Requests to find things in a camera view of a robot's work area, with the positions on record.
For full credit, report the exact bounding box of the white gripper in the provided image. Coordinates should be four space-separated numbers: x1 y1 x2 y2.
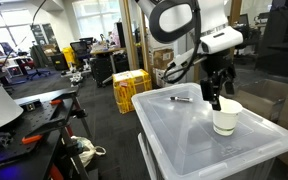
200 26 244 112

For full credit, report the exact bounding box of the white paper cup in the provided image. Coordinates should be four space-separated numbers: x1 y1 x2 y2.
212 97 244 137

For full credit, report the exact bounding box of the black marker pen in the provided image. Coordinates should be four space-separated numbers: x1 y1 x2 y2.
169 96 194 103

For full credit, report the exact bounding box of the clear plastic storage bin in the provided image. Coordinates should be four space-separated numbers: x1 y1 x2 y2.
137 133 278 180
131 82 288 180

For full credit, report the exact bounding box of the white cardboard box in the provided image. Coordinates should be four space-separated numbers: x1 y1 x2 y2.
154 67 178 88

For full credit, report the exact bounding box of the brown cardboard box with label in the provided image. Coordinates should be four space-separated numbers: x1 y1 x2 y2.
152 48 175 70

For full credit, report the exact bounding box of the yellow wrapped box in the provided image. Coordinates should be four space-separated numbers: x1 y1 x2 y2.
112 68 153 115

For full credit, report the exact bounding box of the wooden desk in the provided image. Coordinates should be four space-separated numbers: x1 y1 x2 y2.
89 46 127 84

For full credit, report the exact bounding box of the black case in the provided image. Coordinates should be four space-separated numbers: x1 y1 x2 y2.
90 56 114 88

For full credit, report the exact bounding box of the black office chair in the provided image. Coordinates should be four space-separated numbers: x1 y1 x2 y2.
69 40 92 73

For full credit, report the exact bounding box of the white plastic bag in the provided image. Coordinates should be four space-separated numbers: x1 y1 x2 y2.
71 135 107 168

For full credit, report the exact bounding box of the yellow cabinet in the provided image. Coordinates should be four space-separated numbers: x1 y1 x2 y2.
61 45 78 69

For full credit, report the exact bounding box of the blue office chair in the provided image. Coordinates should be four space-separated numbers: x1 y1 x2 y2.
25 58 52 81

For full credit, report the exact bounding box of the black perforated table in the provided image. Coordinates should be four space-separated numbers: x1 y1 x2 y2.
0 87 100 180

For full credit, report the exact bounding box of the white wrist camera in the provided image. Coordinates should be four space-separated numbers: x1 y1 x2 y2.
168 49 208 70

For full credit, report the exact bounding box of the wooden post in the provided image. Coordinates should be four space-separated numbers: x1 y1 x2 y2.
118 0 142 71

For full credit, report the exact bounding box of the orange handled black clamp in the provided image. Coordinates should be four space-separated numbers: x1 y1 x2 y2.
21 111 85 146
48 94 80 106

